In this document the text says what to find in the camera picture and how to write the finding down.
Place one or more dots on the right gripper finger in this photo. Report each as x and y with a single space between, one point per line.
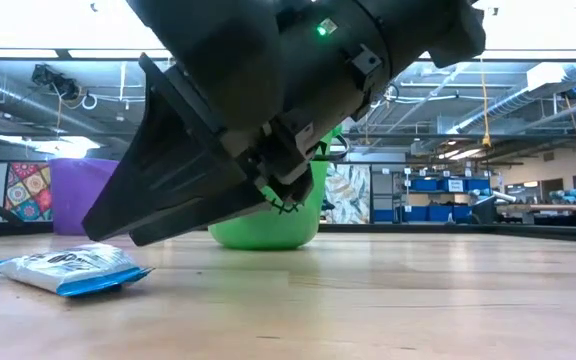
203 215
168 165

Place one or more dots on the green monster face bucket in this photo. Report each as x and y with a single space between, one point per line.
268 235

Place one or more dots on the blue white candy bar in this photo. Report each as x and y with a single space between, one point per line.
73 270

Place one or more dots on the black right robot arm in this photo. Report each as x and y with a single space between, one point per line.
358 30

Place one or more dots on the purple plastic bucket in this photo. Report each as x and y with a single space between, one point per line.
75 200

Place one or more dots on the colourful patterned tapestry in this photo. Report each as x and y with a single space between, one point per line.
30 192

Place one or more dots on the shelf with blue bins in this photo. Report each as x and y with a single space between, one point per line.
438 212

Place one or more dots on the white ceiling unit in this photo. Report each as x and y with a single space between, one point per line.
548 75

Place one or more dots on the wooden background table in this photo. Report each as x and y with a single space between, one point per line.
548 207

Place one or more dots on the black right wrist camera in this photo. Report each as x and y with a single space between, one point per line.
290 175

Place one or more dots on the black hanging camera rig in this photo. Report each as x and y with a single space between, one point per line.
50 77

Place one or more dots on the leaf pattern wall panel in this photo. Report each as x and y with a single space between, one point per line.
350 192

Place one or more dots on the silver ventilation duct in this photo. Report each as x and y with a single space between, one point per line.
508 107
8 97

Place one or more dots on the black aluminium table frame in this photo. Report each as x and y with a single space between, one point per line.
468 231

